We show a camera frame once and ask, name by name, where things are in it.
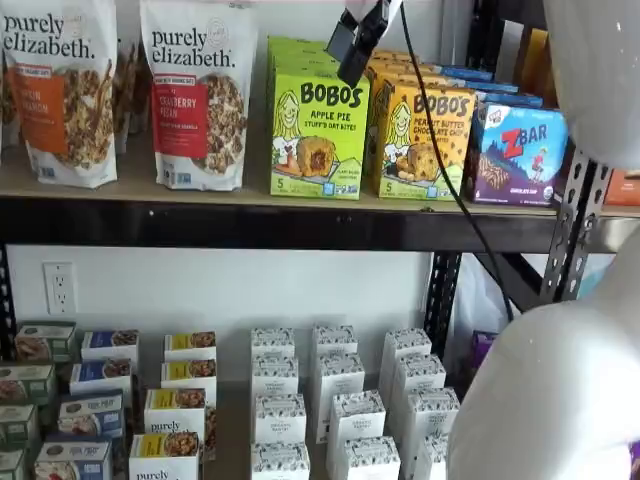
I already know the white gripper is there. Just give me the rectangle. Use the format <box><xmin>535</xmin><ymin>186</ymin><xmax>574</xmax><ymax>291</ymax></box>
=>
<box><xmin>324</xmin><ymin>0</ymin><xmax>404</xmax><ymax>86</ymax></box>

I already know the green Bobo's apple pie box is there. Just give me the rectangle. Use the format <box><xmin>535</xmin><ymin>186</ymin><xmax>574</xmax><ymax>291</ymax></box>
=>
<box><xmin>267</xmin><ymin>34</ymin><xmax>341</xmax><ymax>55</ymax></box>
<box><xmin>268</xmin><ymin>47</ymin><xmax>346</xmax><ymax>72</ymax></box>
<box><xmin>269</xmin><ymin>64</ymin><xmax>372</xmax><ymax>200</ymax></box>

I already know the orange Bobo's peanut butter box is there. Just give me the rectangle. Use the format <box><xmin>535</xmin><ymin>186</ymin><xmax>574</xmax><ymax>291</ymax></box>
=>
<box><xmin>364</xmin><ymin>62</ymin><xmax>451</xmax><ymax>176</ymax></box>
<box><xmin>374</xmin><ymin>79</ymin><xmax>477</xmax><ymax>202</ymax></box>
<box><xmin>367</xmin><ymin>49</ymin><xmax>422</xmax><ymax>69</ymax></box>

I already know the blue ZBar box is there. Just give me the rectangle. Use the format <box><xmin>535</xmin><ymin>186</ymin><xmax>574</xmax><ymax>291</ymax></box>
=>
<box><xmin>439</xmin><ymin>64</ymin><xmax>495</xmax><ymax>84</ymax></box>
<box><xmin>477</xmin><ymin>91</ymin><xmax>546</xmax><ymax>109</ymax></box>
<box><xmin>469</xmin><ymin>79</ymin><xmax>521</xmax><ymax>96</ymax></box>
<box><xmin>464</xmin><ymin>102</ymin><xmax>570</xmax><ymax>207</ymax></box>

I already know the tall orange box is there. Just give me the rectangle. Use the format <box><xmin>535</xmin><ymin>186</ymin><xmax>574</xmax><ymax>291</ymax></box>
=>
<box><xmin>519</xmin><ymin>27</ymin><xmax>557</xmax><ymax>107</ymax></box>

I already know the black metal shelf beam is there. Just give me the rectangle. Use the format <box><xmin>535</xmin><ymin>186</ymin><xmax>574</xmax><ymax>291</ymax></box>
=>
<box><xmin>0</xmin><ymin>193</ymin><xmax>559</xmax><ymax>252</ymax></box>

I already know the wooden shelf board with bags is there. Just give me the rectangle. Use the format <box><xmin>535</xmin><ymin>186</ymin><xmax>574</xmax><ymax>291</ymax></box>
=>
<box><xmin>0</xmin><ymin>117</ymin><xmax>640</xmax><ymax>220</ymax></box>

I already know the white floral print box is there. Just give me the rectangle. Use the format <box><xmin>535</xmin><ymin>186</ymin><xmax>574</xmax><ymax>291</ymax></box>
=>
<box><xmin>327</xmin><ymin>390</ymin><xmax>386</xmax><ymax>451</ymax></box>
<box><xmin>250</xmin><ymin>327</ymin><xmax>296</xmax><ymax>360</ymax></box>
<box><xmin>314</xmin><ymin>352</ymin><xmax>366</xmax><ymax>434</ymax></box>
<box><xmin>333</xmin><ymin>437</ymin><xmax>401</xmax><ymax>480</ymax></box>
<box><xmin>312</xmin><ymin>324</ymin><xmax>359</xmax><ymax>359</ymax></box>
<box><xmin>399</xmin><ymin>387</ymin><xmax>461</xmax><ymax>451</ymax></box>
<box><xmin>251</xmin><ymin>355</ymin><xmax>300</xmax><ymax>399</ymax></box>
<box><xmin>413</xmin><ymin>433</ymin><xmax>451</xmax><ymax>480</ymax></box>
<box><xmin>382</xmin><ymin>328</ymin><xmax>433</xmax><ymax>396</ymax></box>
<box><xmin>389</xmin><ymin>354</ymin><xmax>447</xmax><ymax>401</ymax></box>
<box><xmin>250</xmin><ymin>442</ymin><xmax>311</xmax><ymax>480</ymax></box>
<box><xmin>254</xmin><ymin>393</ymin><xmax>308</xmax><ymax>445</ymax></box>

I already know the black diagonal shelf brace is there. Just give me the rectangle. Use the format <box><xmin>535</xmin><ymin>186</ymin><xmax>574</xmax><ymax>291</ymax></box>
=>
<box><xmin>474</xmin><ymin>252</ymin><xmax>549</xmax><ymax>311</ymax></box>

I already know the orange snack box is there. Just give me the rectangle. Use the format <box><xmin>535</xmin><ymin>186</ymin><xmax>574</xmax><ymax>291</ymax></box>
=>
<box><xmin>604</xmin><ymin>168</ymin><xmax>640</xmax><ymax>207</ymax></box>

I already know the purple box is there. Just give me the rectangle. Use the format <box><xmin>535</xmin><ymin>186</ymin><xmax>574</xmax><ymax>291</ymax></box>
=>
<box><xmin>469</xmin><ymin>329</ymin><xmax>500</xmax><ymax>374</ymax></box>

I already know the yellow granola box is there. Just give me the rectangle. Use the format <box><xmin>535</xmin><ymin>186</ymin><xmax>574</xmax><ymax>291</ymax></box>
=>
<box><xmin>128</xmin><ymin>432</ymin><xmax>202</xmax><ymax>480</ymax></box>
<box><xmin>160</xmin><ymin>358</ymin><xmax>218</xmax><ymax>399</ymax></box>
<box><xmin>163</xmin><ymin>330</ymin><xmax>218</xmax><ymax>362</ymax></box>
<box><xmin>144</xmin><ymin>388</ymin><xmax>217</xmax><ymax>461</ymax></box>

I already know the blue granola box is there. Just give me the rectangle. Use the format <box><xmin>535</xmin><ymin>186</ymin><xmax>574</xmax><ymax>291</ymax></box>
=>
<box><xmin>81</xmin><ymin>329</ymin><xmax>140</xmax><ymax>371</ymax></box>
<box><xmin>33</xmin><ymin>439</ymin><xmax>114</xmax><ymax>480</ymax></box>
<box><xmin>69</xmin><ymin>358</ymin><xmax>134</xmax><ymax>401</ymax></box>
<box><xmin>57</xmin><ymin>392</ymin><xmax>126</xmax><ymax>440</ymax></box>

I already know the wooden shelf board with boxes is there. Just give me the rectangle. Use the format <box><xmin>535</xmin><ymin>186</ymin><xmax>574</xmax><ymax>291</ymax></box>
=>
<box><xmin>0</xmin><ymin>324</ymin><xmax>466</xmax><ymax>480</ymax></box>

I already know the green granola box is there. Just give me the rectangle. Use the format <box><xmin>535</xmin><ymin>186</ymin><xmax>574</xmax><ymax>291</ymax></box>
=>
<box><xmin>0</xmin><ymin>404</ymin><xmax>40</xmax><ymax>449</ymax></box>
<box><xmin>14</xmin><ymin>322</ymin><xmax>77</xmax><ymax>364</ymax></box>
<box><xmin>0</xmin><ymin>449</ymin><xmax>27</xmax><ymax>480</ymax></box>
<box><xmin>0</xmin><ymin>364</ymin><xmax>57</xmax><ymax>407</ymax></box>

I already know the granola bag red label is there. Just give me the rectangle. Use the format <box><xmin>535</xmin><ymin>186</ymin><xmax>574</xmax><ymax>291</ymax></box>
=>
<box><xmin>139</xmin><ymin>0</ymin><xmax>259</xmax><ymax>193</ymax></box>

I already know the white granola bag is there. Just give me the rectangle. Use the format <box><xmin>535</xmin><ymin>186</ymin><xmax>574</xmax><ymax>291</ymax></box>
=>
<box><xmin>112</xmin><ymin>42</ymin><xmax>154</xmax><ymax>154</ymax></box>
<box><xmin>0</xmin><ymin>49</ymin><xmax>24</xmax><ymax>166</ymax></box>

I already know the granola bag orange label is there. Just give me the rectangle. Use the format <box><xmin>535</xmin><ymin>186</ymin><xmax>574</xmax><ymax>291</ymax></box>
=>
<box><xmin>0</xmin><ymin>0</ymin><xmax>120</xmax><ymax>190</ymax></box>

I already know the black cable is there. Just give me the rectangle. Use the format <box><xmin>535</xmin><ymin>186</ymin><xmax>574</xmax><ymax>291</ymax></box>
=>
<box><xmin>397</xmin><ymin>0</ymin><xmax>517</xmax><ymax>324</ymax></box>

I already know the perforated black shelf post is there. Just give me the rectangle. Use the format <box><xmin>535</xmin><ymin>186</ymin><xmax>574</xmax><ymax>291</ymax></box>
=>
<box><xmin>423</xmin><ymin>0</ymin><xmax>506</xmax><ymax>361</ymax></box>

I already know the perforated grey shelf post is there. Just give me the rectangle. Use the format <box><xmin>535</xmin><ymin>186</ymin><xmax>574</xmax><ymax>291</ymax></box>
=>
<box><xmin>542</xmin><ymin>147</ymin><xmax>609</xmax><ymax>301</ymax></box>

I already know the white wall outlet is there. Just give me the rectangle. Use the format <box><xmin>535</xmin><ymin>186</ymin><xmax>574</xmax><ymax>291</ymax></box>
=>
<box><xmin>43</xmin><ymin>261</ymin><xmax>78</xmax><ymax>316</ymax></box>

